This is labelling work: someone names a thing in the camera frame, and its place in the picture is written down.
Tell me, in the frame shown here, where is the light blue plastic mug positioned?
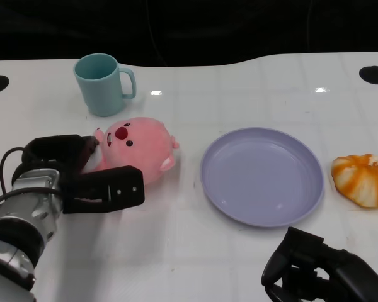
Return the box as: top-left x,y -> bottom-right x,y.
73,53 -> 137,118

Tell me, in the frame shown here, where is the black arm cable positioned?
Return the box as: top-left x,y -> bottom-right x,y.
0,147 -> 62,212

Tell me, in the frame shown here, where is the lavender plastic plate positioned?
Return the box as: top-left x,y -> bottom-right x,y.
199,126 -> 325,228

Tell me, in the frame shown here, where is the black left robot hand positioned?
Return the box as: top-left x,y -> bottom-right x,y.
21,134 -> 146,215

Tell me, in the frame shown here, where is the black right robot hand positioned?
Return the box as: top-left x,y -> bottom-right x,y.
260,226 -> 378,302

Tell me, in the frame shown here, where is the black backdrop cloth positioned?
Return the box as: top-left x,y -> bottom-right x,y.
0,0 -> 378,69

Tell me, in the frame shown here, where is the pink plush beaver doll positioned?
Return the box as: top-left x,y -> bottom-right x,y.
93,116 -> 180,186

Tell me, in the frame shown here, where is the orange and white bun toy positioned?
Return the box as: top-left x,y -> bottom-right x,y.
330,153 -> 378,209

